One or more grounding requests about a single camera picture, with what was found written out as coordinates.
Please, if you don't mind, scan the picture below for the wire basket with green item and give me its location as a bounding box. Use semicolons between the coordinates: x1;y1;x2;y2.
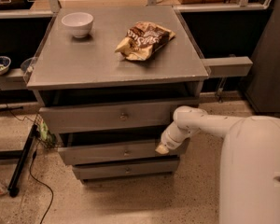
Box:
35;114;57;149

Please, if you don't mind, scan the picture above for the grey side shelf bar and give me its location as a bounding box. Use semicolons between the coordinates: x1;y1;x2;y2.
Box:
202;56;253;78

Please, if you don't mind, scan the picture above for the grey bottom drawer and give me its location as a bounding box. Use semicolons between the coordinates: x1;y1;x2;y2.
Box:
73;156;179;180

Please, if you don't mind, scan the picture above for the grey drawer cabinet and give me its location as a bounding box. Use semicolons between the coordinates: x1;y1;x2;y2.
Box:
26;5;210;184

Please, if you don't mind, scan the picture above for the black metal table leg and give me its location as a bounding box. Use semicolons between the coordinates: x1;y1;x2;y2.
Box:
7;124;37;198

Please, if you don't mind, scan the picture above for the clear plastic cup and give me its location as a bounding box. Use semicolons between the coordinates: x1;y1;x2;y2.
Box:
21;57;37;73

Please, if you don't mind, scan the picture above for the grey top drawer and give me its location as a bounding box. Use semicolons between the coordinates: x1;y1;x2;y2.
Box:
40;98;199;133

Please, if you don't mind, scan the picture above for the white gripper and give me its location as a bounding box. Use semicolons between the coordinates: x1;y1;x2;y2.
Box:
155;129;186;155

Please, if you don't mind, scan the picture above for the grey drawer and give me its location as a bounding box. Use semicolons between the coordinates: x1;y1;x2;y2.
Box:
40;98;199;133
57;133;190;166
73;156;179;180

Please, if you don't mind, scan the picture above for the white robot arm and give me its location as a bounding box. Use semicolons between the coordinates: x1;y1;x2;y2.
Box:
156;106;280;224

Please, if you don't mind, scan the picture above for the grey left shelf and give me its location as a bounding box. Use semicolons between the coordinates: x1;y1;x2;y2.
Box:
0;68;26;91

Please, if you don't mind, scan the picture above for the black floor cable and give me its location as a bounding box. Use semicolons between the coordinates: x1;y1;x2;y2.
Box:
0;77;55;224

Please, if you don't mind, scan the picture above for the brown chip bag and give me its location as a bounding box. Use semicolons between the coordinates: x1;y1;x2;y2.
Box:
115;21;175;61

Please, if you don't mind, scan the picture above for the white ceramic bowl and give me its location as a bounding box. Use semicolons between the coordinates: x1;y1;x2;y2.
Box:
62;12;94;38

